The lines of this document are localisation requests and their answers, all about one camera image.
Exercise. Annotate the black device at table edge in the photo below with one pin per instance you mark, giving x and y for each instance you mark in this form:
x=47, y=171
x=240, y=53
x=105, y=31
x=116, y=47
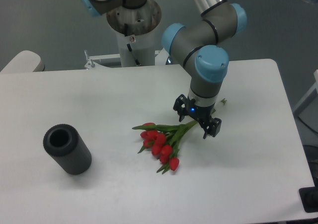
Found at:
x=309, y=198

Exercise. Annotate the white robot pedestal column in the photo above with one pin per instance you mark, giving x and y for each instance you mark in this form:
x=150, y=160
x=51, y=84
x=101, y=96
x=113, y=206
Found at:
x=135, y=28

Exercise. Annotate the white furniture frame right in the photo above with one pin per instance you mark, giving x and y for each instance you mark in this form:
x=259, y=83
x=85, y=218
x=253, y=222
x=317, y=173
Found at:
x=307, y=98

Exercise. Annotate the red tulip bouquet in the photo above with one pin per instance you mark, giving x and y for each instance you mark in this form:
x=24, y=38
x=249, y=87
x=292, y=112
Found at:
x=164, y=142

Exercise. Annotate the dark grey ribbed vase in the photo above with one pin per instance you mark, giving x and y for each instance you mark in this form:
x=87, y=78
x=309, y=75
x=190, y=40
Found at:
x=64, y=144

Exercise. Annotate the beige chair armrest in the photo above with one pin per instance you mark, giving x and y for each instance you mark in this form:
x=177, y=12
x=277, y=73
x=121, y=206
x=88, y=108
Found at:
x=24, y=62

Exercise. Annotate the white pedestal base bracket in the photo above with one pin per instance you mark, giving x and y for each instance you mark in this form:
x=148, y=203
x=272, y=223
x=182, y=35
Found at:
x=129, y=58

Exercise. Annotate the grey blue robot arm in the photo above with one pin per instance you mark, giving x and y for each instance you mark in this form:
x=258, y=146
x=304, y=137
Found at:
x=195, y=49

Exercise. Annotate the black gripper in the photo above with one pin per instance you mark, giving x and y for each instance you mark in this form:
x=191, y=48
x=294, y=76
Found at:
x=201, y=114

